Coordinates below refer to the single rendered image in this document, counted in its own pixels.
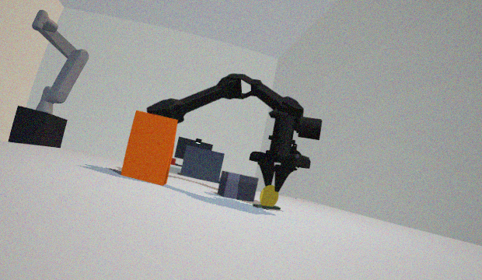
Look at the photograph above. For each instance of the gold coin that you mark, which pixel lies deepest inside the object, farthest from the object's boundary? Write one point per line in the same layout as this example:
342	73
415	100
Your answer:
269	196

